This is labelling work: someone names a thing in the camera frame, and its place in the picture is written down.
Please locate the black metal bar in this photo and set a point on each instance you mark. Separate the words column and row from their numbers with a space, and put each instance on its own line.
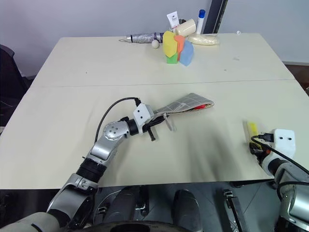
column 235, row 210

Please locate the grey grid fabric pouch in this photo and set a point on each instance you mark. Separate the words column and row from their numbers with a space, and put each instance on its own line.
column 186, row 104

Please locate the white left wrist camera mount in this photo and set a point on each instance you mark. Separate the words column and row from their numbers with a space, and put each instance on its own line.
column 142, row 115

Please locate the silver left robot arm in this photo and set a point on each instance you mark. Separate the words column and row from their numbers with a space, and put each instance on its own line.
column 106, row 149

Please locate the dark round disc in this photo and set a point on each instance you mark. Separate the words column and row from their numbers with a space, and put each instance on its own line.
column 144, row 227

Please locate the white bottle blue cap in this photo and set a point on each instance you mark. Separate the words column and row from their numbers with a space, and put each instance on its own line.
column 200, row 21

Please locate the black vertical post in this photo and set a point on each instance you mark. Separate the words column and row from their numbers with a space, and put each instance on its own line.
column 216, row 15

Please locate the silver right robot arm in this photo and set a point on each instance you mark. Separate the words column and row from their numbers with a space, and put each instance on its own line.
column 289, row 188

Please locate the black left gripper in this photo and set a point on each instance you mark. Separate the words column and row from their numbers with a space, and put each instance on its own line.
column 147, row 127

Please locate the white cosmetic tube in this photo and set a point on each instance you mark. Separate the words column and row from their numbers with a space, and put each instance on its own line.
column 172, row 21

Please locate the black office chair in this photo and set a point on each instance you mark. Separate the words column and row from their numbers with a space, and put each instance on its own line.
column 10, row 82

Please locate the cream cylinder roll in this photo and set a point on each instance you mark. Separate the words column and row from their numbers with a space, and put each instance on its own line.
column 186, row 27

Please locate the green foam block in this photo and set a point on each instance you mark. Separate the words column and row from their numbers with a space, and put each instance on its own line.
column 172, row 58

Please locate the orange foam block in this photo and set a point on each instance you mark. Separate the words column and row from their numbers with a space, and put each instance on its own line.
column 179, row 44

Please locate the folded silver umbrella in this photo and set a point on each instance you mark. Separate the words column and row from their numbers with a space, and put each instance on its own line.
column 143, row 38

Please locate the blue foam block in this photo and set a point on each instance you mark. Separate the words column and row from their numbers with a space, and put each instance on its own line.
column 187, row 53

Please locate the red marker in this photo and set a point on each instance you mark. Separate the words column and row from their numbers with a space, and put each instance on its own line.
column 200, row 106

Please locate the yellow highlighter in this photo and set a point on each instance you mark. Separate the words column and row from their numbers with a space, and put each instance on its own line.
column 252, row 130

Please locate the dark rounded shape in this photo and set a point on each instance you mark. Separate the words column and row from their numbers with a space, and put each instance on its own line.
column 120, row 205
column 187, row 207

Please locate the small white ball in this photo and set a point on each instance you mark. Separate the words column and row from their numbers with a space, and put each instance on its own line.
column 155, row 44

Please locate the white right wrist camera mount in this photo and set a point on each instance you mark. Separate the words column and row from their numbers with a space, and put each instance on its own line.
column 285, row 141

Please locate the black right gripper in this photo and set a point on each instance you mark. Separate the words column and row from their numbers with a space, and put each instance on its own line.
column 256, row 150

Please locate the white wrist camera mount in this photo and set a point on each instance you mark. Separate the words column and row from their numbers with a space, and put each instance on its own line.
column 285, row 141
column 142, row 115

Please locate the cream soft bag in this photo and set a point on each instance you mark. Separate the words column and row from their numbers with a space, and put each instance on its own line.
column 204, row 39

